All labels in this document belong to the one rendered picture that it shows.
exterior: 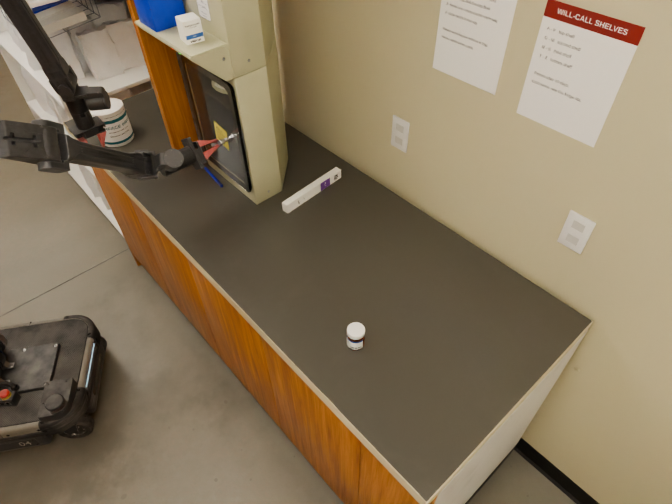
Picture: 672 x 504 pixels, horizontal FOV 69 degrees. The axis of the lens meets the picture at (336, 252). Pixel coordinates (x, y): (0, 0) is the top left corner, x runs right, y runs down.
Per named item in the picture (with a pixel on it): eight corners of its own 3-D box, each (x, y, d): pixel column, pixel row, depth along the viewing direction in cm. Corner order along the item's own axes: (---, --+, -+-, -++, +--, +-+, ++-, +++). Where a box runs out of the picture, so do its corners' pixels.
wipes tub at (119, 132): (126, 126, 209) (113, 93, 198) (140, 139, 202) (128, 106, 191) (96, 138, 203) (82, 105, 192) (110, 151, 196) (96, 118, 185)
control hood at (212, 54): (177, 42, 155) (168, 9, 148) (235, 79, 138) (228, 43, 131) (143, 54, 150) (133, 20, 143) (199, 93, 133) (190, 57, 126)
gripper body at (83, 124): (106, 128, 165) (98, 108, 160) (77, 140, 161) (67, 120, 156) (98, 120, 169) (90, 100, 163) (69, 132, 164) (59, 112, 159)
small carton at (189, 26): (197, 34, 136) (192, 11, 131) (205, 40, 133) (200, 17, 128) (180, 39, 134) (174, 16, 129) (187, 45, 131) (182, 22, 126)
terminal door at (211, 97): (205, 154, 185) (179, 50, 156) (252, 193, 169) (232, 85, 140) (204, 155, 185) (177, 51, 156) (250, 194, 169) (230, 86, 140)
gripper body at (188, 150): (191, 135, 151) (170, 145, 148) (206, 166, 155) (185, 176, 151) (185, 137, 157) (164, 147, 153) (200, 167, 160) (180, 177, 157)
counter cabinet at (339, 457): (235, 210, 312) (205, 76, 246) (511, 452, 205) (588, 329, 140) (136, 264, 282) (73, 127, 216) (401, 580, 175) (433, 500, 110)
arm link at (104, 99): (59, 70, 153) (55, 86, 148) (97, 66, 154) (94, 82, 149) (76, 102, 163) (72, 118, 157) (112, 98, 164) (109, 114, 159)
